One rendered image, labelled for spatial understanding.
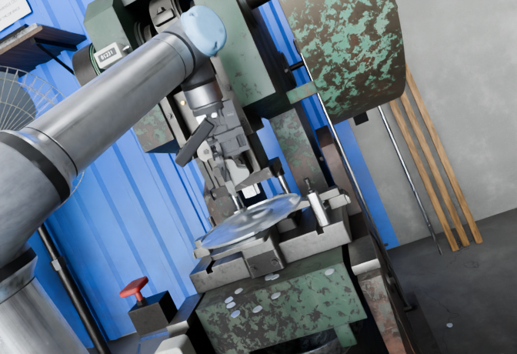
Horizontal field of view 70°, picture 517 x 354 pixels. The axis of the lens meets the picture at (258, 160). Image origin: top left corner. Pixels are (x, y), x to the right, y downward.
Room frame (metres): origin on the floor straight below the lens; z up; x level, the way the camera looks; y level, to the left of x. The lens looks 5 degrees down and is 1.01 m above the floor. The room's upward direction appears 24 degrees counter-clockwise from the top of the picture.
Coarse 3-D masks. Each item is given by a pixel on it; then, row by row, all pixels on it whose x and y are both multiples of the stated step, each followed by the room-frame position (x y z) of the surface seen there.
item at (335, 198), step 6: (306, 180) 1.03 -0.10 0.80; (306, 186) 1.04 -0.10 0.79; (336, 186) 1.02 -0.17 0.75; (324, 192) 1.01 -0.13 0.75; (330, 192) 1.01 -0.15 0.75; (336, 192) 1.01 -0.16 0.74; (342, 192) 1.01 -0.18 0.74; (324, 198) 1.01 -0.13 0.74; (330, 198) 1.01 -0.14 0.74; (336, 198) 1.00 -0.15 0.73; (342, 198) 0.99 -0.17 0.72; (348, 198) 0.99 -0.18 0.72; (300, 204) 1.03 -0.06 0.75; (306, 204) 1.03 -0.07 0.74; (330, 204) 1.00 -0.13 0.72; (336, 204) 1.00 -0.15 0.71; (342, 204) 1.00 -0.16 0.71; (294, 210) 1.04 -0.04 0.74
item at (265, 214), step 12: (264, 204) 1.07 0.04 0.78; (276, 204) 1.00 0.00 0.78; (288, 204) 0.94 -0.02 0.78; (240, 216) 1.05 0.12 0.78; (252, 216) 0.96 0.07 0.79; (264, 216) 0.91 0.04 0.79; (276, 216) 0.87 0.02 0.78; (216, 228) 1.04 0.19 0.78; (228, 228) 0.98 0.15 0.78; (240, 228) 0.90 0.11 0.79; (252, 228) 0.87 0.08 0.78; (264, 228) 0.82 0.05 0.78; (204, 240) 0.97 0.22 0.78; (216, 240) 0.91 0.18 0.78; (228, 240) 0.86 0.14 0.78; (240, 240) 0.81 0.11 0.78
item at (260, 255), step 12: (252, 240) 0.78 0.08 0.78; (264, 240) 0.77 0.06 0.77; (276, 240) 0.91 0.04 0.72; (216, 252) 0.81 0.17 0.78; (228, 252) 0.79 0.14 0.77; (240, 252) 0.92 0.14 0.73; (252, 252) 0.91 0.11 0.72; (264, 252) 0.90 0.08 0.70; (276, 252) 0.89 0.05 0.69; (252, 264) 0.91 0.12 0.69; (264, 264) 0.90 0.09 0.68; (276, 264) 0.89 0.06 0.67; (252, 276) 0.91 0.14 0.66
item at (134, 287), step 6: (144, 276) 0.95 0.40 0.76; (132, 282) 0.94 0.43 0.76; (138, 282) 0.92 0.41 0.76; (144, 282) 0.93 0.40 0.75; (126, 288) 0.92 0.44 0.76; (132, 288) 0.90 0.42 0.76; (138, 288) 0.90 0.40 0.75; (120, 294) 0.90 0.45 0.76; (126, 294) 0.90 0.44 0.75; (132, 294) 0.89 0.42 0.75; (138, 294) 0.92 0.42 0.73; (138, 300) 0.92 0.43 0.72
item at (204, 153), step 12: (180, 96) 1.01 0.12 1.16; (180, 108) 1.01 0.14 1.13; (192, 120) 1.01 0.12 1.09; (192, 132) 1.01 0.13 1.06; (204, 144) 0.99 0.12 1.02; (252, 144) 0.99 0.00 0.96; (204, 156) 1.00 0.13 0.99; (240, 156) 0.96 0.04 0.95; (252, 156) 0.98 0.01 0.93; (264, 156) 1.06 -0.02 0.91; (216, 168) 0.96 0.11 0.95; (252, 168) 0.98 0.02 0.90; (216, 180) 0.98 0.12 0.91
